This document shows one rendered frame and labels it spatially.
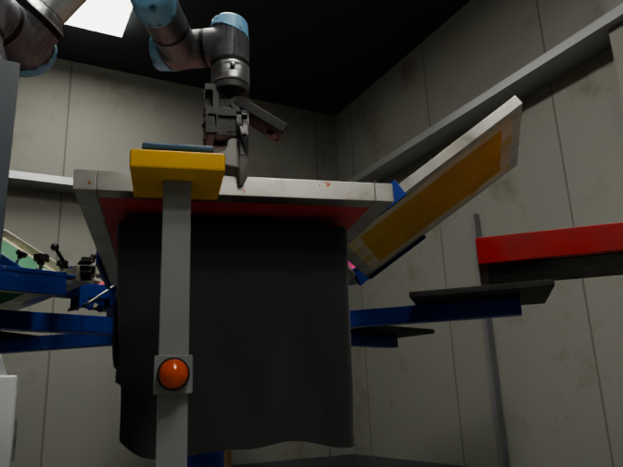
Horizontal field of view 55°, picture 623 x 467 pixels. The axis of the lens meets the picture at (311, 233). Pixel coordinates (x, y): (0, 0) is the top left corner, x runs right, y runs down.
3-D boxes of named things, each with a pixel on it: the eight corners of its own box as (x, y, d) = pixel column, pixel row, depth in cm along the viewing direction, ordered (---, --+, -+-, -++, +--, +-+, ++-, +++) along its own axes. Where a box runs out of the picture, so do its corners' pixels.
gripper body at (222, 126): (202, 152, 115) (203, 96, 119) (247, 154, 117) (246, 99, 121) (205, 133, 108) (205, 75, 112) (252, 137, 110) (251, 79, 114)
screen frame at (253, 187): (394, 201, 115) (392, 183, 116) (72, 188, 102) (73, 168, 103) (305, 286, 188) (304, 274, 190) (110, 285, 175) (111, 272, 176)
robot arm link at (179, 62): (141, 14, 115) (197, 7, 114) (161, 47, 125) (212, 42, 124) (140, 50, 113) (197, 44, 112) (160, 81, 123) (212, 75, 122)
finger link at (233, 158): (214, 185, 108) (213, 144, 112) (247, 186, 109) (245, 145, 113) (215, 176, 105) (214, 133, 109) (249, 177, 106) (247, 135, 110)
